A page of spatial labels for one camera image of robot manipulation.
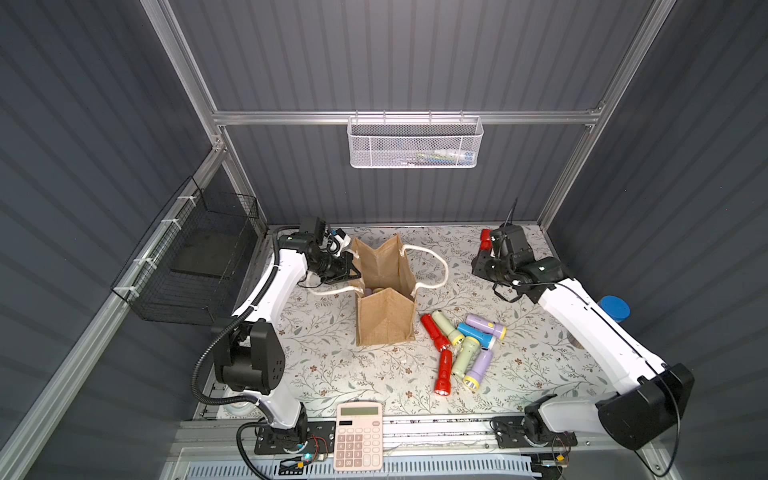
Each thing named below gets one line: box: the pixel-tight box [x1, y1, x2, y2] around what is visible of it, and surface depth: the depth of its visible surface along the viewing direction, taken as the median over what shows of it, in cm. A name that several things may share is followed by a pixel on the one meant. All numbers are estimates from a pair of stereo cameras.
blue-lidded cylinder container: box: [597, 295, 631, 323], surface depth 77 cm
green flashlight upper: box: [432, 310, 465, 346], surface depth 91 cm
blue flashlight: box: [457, 323, 496, 349], surface depth 89 cm
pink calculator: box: [334, 402, 383, 471], surface depth 74 cm
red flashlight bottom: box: [434, 349, 453, 396], surface depth 83 cm
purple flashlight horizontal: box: [465, 314, 507, 340], surface depth 91 cm
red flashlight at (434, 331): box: [421, 313, 451, 351], surface depth 91 cm
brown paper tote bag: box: [351, 234, 417, 346], surface depth 88 cm
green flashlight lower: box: [452, 336, 481, 379], surface depth 86 cm
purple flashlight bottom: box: [463, 348, 493, 391], surface depth 84 cm
